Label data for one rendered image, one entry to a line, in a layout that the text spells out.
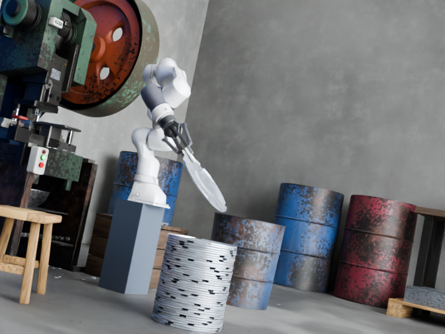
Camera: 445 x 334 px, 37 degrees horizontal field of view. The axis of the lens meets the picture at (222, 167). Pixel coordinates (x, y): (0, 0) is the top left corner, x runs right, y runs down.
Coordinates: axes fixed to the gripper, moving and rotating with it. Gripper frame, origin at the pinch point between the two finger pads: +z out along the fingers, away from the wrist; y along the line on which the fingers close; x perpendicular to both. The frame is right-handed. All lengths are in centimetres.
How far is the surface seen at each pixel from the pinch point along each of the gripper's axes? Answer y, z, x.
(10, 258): -81, -1, -24
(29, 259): -62, 13, -44
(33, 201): -100, -55, 51
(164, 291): -35, 44, -10
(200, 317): -28, 60, -8
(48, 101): -62, -96, 48
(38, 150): -69, -61, 22
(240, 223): -17, 13, 91
